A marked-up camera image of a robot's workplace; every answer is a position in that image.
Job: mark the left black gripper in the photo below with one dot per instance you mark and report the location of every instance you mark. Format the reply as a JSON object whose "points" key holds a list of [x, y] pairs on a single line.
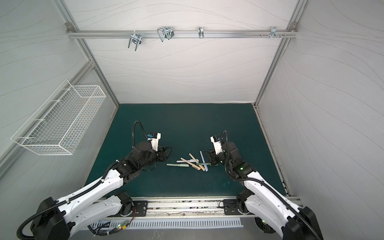
{"points": [[163, 156]]}

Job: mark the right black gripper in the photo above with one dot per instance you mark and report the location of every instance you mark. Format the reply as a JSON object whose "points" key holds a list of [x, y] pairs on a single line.
{"points": [[214, 156]]}

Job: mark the lavender white pen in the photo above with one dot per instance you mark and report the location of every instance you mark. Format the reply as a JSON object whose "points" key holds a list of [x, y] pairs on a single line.
{"points": [[203, 161]]}

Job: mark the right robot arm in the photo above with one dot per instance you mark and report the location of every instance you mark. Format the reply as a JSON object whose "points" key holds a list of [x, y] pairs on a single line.
{"points": [[274, 212]]}

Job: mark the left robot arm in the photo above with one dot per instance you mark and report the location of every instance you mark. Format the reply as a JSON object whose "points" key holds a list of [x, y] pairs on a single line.
{"points": [[62, 218]]}

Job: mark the yellow beige pen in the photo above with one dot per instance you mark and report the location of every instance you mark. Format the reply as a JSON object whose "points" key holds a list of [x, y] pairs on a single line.
{"points": [[191, 164]]}

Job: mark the light green pen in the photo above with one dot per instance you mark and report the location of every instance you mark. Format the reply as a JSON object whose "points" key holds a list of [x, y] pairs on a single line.
{"points": [[178, 165]]}

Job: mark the green table mat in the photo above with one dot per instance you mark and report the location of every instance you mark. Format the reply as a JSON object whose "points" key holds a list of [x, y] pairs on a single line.
{"points": [[187, 128]]}

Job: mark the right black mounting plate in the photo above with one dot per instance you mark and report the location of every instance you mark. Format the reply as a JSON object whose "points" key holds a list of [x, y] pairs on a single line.
{"points": [[233, 207]]}

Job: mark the black mounting plate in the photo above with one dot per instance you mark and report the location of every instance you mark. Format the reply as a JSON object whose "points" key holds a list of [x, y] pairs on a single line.
{"points": [[233, 207], [135, 207]]}

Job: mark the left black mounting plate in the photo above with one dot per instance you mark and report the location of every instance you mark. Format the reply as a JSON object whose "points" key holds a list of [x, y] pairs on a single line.
{"points": [[135, 207]]}

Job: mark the metal U-bolt clamp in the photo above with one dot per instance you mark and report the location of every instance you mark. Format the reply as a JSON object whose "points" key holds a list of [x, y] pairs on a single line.
{"points": [[135, 40]]}

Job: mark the metal U-bolt hook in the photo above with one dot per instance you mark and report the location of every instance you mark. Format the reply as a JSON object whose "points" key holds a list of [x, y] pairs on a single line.
{"points": [[165, 32]]}

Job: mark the aluminium crossbar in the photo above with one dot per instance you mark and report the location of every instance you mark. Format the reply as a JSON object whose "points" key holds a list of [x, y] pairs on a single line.
{"points": [[179, 34]]}

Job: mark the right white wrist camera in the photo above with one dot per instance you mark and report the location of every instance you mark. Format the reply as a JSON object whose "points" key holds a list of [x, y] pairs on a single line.
{"points": [[216, 140]]}

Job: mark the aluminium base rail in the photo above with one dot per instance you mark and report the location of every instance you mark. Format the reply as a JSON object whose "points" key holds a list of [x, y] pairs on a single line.
{"points": [[180, 207]]}

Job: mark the white slotted cable duct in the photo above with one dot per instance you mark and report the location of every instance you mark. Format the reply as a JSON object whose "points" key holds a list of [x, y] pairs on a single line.
{"points": [[199, 223]]}

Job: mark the white wire basket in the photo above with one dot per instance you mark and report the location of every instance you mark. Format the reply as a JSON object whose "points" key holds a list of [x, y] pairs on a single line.
{"points": [[58, 125]]}

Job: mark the small metal bracket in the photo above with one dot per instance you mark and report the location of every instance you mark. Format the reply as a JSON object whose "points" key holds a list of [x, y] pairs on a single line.
{"points": [[201, 32]]}

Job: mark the metal hook bracket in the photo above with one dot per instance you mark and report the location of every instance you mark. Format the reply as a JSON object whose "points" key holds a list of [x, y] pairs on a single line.
{"points": [[273, 34]]}

